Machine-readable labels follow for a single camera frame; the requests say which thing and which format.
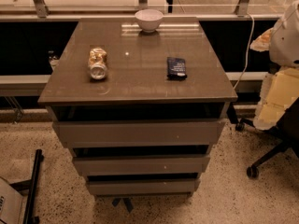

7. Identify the black metal stand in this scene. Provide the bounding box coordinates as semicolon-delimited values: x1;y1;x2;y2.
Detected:
11;149;44;224

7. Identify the white box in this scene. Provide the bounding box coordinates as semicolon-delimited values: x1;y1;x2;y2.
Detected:
0;178;22;224

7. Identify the grey drawer cabinet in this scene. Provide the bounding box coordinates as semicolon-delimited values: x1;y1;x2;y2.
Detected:
38;19;237;186

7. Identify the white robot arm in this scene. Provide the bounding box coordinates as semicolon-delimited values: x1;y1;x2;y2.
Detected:
249;0;299;130

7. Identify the dark blue snack packet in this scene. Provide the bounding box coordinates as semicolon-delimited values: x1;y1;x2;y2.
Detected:
167;57;187;80

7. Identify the white cable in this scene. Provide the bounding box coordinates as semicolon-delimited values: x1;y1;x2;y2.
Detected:
233;13;256;91

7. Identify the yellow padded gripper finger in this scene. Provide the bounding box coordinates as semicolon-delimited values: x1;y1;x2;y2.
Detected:
249;28;273;52
253;68;299;130

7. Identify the small clear bottle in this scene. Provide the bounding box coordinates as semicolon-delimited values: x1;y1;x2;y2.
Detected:
49;50;59;69

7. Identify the crushed metal can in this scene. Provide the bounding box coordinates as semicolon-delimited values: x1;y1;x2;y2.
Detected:
88;47;107;80

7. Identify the black office chair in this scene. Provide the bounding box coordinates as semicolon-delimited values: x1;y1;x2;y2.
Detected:
226;96;299;179

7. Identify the white ceramic bowl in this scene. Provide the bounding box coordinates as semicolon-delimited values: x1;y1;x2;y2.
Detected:
135;9;164;33

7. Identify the grey bottom drawer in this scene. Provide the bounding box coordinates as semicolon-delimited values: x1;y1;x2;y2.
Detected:
87;178;200;196

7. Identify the grey top drawer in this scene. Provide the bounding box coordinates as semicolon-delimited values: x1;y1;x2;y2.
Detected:
53;120;225;147

